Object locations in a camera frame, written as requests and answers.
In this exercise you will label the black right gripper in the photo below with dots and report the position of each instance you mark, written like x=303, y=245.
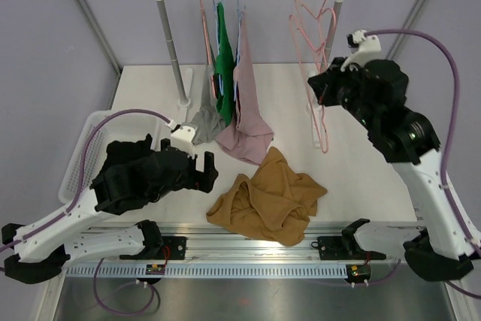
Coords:
x=325, y=84

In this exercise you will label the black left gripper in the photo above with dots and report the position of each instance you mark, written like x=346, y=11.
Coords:
x=201, y=180

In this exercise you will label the pink hanger of brown top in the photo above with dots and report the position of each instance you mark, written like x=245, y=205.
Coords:
x=317, y=112

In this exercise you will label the pink hanger of black top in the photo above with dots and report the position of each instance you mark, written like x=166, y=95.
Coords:
x=326, y=20

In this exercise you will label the brown tank top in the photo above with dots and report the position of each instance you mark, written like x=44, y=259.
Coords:
x=275, y=204

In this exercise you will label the black tank top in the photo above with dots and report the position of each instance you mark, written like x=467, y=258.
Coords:
x=122, y=152

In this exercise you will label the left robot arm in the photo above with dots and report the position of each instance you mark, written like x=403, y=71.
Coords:
x=44, y=249

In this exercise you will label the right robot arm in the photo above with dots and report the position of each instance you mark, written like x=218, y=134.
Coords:
x=375, y=95

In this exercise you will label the mauve pink tank top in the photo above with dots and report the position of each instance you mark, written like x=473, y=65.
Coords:
x=248, y=136

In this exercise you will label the grey tank top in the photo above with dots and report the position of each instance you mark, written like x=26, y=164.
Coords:
x=208, y=123

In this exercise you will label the pink hanger of grey top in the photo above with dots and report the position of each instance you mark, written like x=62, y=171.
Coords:
x=209, y=51

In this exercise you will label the blue hanger of green top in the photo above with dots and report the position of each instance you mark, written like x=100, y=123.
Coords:
x=215, y=16

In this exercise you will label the green tank top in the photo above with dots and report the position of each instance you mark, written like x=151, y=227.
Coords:
x=224, y=68

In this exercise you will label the blue hanger of mauve top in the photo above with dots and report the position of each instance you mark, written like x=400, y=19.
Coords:
x=240, y=15

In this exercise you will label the white plastic basket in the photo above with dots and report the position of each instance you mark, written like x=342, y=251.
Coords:
x=128, y=127

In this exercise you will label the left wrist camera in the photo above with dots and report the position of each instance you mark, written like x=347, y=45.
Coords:
x=181, y=137

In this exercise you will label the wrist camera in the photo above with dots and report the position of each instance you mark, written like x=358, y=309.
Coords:
x=181, y=137
x=364, y=48

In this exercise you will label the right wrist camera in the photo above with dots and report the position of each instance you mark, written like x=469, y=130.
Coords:
x=364, y=48

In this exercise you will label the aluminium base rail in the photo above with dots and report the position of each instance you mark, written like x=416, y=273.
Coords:
x=206, y=242

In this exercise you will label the white slotted cable duct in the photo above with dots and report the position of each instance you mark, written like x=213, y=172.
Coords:
x=221, y=271

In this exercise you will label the right aluminium frame post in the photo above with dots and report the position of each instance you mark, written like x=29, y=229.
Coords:
x=409, y=22

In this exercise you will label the aluminium frame post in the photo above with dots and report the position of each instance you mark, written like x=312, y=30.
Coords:
x=409, y=22
x=100, y=36

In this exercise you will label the left aluminium frame post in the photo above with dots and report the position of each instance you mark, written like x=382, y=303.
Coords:
x=100, y=36

